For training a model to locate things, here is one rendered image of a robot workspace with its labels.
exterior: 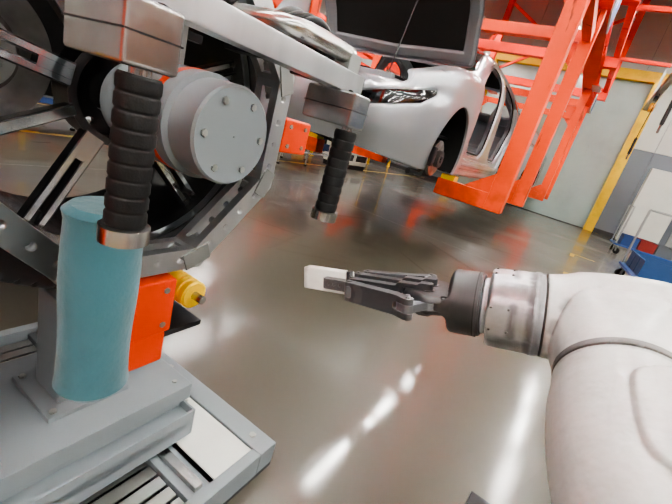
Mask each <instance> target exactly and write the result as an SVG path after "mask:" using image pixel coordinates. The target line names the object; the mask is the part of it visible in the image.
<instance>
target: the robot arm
mask: <svg viewBox="0 0 672 504"><path fill-rule="evenodd" d="M304 287H305V288H311V289H317V290H322V291H328V292H333V293H339V294H344V300H345V301H348V302H351V303H355V304H358V305H362V306H365V307H368V308H372V309H375V310H379V311H382V312H385V313H389V314H392V315H394V316H396V317H398V318H400V319H402V320H405V321H411V320H412V314H413V313H416V314H417V315H421V316H431V315H433V316H443V317H444V318H445V320H446V321H445V325H446V328H447V330H448V331H449V332H452V333H457V334H462V335H467V336H472V337H476V336H479V335H480V333H484V343H485V344H486V345H487V346H490V347H494V348H499V349H504V350H509V351H514V352H519V353H523V354H526V355H528V356H538V357H541V358H545V359H548V360H549V364H550V367H551V374H552V378H551V387H550V390H549V393H548V397H547V404H546V415H545V453H546V467H547V477H548V485H549V491H550V497H551V501H552V504H672V284H671V283H667V282H663V281H658V280H652V279H646V278H640V277H633V276H626V275H617V274H606V273H591V272H577V273H571V274H544V273H542V272H528V271H520V270H518V271H516V270H508V269H500V268H496V269H494V271H493V274H492V277H491V278H488V276H487V274H485V272H479V271H471V270H463V269H457V270H455V271H454V273H453V274H452V277H451V280H450V283H448V282H444V281H438V278H437V275H435V274H413V273H401V272H389V271H377V270H369V269H367V270H364V273H363V272H359V271H358V272H355V273H354V272H353V271H347V270H341V269H334V268H327V267H321V266H314V265H308V266H306V267H304Z"/></svg>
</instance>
